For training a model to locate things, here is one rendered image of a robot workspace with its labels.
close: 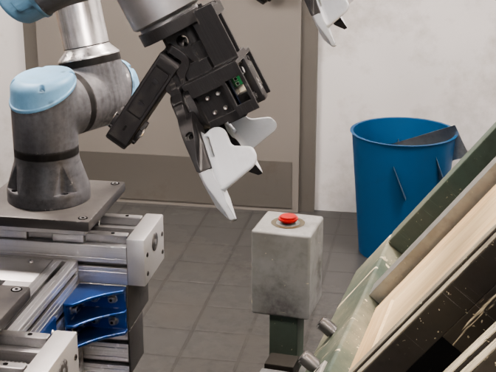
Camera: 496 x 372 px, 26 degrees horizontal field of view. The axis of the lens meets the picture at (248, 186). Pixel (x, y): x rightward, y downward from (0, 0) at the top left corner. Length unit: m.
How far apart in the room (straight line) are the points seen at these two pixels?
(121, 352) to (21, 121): 0.46
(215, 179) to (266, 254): 1.08
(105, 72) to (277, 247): 0.48
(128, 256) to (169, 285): 2.24
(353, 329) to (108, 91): 0.63
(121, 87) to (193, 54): 0.94
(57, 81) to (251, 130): 0.79
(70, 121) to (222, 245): 2.66
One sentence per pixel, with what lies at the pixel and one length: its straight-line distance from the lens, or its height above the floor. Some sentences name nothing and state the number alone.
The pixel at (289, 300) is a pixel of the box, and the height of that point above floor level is 0.79.
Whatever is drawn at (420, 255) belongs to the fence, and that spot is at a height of 0.99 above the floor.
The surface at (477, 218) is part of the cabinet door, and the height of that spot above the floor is 1.11.
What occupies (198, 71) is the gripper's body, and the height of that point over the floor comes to 1.45.
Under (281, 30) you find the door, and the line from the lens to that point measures 4.69.
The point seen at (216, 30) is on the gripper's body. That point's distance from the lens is 1.06.
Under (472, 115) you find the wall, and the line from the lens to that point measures 4.77.
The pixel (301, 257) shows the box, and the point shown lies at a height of 0.88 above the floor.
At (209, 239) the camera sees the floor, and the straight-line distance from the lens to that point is 4.59.
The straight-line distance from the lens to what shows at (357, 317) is 1.82.
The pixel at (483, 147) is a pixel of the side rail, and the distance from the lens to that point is 2.03.
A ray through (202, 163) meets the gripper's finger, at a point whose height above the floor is 1.37.
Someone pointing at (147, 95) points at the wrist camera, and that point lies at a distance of 1.09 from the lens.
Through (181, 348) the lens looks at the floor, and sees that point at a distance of 3.68.
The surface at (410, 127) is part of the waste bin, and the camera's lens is 4.55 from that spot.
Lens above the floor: 1.69
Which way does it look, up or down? 19 degrees down
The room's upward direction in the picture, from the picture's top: straight up
